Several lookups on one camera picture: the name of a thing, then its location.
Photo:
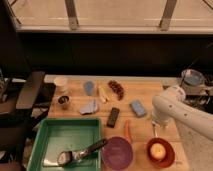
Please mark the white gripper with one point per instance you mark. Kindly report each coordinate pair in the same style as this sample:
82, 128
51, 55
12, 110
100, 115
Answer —
160, 120

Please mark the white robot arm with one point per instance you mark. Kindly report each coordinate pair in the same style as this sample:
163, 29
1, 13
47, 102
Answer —
170, 104

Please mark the purple bowl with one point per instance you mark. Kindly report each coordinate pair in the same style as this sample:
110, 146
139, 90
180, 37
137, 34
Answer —
117, 154

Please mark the blue sponge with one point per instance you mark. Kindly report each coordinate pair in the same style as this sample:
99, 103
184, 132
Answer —
138, 108

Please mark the yellow apple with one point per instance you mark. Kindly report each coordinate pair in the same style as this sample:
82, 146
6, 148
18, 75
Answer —
157, 151

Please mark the orange carrot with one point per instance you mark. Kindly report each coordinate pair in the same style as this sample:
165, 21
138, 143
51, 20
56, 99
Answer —
127, 132

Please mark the red plate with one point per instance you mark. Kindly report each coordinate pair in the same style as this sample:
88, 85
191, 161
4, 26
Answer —
170, 154

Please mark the black rectangular block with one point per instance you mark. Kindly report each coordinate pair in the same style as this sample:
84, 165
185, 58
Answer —
113, 117

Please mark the grey round container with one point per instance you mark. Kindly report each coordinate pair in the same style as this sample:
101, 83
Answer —
192, 81

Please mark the blue grey cloth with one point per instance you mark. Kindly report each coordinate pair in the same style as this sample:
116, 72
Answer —
90, 108

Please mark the blue cup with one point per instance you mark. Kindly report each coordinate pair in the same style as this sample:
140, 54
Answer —
88, 88

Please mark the small dark cup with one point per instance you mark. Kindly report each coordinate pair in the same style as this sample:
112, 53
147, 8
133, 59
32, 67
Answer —
63, 101

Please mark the green plastic tray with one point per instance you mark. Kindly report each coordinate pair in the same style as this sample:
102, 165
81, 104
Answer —
57, 135

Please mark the white cup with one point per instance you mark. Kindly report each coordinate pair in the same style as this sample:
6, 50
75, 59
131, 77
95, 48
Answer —
61, 83

